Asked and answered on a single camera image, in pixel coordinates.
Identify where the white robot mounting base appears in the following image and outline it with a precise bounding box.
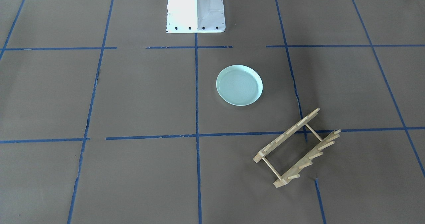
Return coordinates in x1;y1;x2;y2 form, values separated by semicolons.
166;0;226;34

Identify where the light green round plate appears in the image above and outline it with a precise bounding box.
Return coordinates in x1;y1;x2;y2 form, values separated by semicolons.
216;65;264;106

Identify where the wooden dish rack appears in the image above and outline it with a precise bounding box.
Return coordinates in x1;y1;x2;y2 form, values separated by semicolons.
253;108;341;188

